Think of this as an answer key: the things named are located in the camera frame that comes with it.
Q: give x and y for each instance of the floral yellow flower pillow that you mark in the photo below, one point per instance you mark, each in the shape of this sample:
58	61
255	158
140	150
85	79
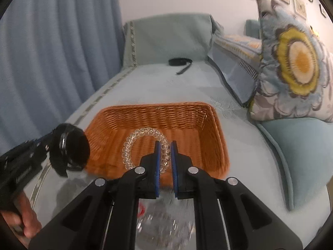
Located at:
295	74

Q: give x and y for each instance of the blue curtain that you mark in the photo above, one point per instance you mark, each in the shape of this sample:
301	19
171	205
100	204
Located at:
55	54

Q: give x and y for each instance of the plain teal cushion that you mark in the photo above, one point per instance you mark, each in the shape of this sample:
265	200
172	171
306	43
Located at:
304	150

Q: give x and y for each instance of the striped blue folded quilt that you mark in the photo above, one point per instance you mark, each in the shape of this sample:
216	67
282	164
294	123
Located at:
238	59

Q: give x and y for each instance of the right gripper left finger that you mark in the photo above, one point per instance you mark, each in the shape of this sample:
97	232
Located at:
123	196

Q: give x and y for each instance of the butterfly picture frame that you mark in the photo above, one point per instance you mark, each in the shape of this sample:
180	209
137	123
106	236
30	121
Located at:
300	8

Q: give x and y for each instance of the orange wicker basket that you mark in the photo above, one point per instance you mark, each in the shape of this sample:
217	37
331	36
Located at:
120	136

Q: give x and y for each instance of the teal bed headboard cover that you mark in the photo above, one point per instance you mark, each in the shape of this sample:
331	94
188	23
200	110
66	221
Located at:
158	39

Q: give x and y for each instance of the tiny framed picture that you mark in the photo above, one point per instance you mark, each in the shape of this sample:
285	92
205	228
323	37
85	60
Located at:
323	11

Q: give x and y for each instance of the left human hand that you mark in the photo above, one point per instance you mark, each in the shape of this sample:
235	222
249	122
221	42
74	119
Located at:
25	224

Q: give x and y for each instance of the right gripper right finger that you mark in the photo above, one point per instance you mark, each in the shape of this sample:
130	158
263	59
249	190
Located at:
191	182

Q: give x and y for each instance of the black watch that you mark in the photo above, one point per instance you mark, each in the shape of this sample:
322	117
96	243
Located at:
69	149

